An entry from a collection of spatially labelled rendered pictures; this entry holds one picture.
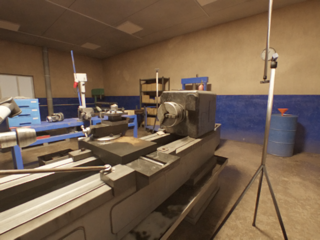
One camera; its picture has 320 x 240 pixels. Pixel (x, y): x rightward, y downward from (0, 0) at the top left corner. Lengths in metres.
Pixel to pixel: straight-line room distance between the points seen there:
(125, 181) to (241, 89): 4.32
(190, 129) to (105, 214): 1.09
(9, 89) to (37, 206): 7.57
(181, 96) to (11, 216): 1.45
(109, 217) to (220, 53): 4.82
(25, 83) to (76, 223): 7.75
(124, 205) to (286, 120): 3.62
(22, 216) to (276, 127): 4.00
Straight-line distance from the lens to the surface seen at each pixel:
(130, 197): 0.97
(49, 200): 0.83
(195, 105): 1.50
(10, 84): 8.26
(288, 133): 4.07
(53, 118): 2.94
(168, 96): 1.71
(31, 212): 0.80
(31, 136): 0.86
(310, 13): 5.06
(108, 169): 0.84
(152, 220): 1.25
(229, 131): 4.92
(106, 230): 0.97
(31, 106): 2.82
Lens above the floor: 1.26
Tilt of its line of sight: 9 degrees down
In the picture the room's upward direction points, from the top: straight up
